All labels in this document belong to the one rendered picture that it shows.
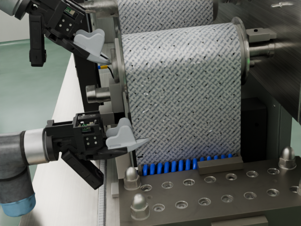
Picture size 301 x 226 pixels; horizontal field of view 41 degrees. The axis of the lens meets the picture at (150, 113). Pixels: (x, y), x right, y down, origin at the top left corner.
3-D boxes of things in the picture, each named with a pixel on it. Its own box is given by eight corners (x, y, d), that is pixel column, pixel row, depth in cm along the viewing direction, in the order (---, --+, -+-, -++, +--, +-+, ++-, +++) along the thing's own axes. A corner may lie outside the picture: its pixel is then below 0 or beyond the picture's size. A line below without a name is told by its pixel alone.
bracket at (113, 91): (110, 187, 106) (92, 79, 93) (134, 184, 106) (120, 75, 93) (110, 198, 101) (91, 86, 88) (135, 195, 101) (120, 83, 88)
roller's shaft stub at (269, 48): (236, 58, 90) (236, 38, 88) (267, 54, 90) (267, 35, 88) (242, 63, 86) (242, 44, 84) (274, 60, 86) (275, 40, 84)
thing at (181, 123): (137, 169, 90) (128, 93, 82) (239, 156, 91) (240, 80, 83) (137, 170, 90) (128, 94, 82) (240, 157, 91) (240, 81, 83)
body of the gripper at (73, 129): (102, 124, 80) (41, 132, 80) (108, 161, 84) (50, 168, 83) (102, 109, 87) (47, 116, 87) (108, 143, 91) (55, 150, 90)
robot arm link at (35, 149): (30, 172, 83) (36, 152, 91) (52, 169, 83) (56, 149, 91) (21, 141, 80) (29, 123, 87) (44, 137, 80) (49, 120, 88)
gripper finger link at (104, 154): (126, 150, 82) (84, 155, 82) (127, 157, 83) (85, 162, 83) (126, 139, 86) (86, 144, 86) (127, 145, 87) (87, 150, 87)
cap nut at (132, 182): (123, 181, 85) (121, 163, 83) (140, 179, 85) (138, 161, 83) (124, 191, 81) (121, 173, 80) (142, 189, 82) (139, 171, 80)
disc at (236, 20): (228, 73, 96) (227, 11, 90) (230, 72, 96) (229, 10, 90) (247, 95, 83) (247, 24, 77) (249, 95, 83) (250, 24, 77)
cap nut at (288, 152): (275, 161, 86) (276, 143, 84) (291, 159, 86) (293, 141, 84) (281, 171, 83) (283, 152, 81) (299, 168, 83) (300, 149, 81)
